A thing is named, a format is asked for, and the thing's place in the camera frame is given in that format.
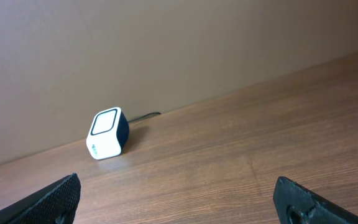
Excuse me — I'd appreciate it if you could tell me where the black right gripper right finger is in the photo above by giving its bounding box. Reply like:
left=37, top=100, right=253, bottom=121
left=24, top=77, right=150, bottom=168
left=273, top=176, right=358, bottom=224

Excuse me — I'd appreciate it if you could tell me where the black scanner cable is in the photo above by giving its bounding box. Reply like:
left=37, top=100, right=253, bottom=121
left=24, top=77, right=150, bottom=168
left=127, top=111, right=162, bottom=124

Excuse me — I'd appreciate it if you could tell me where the white barcode scanner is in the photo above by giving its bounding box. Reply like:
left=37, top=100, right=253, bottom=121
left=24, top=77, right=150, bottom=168
left=86, top=107, right=129, bottom=160

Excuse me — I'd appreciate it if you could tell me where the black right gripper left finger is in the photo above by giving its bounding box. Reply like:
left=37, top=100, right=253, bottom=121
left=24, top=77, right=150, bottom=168
left=0, top=173, right=81, bottom=224

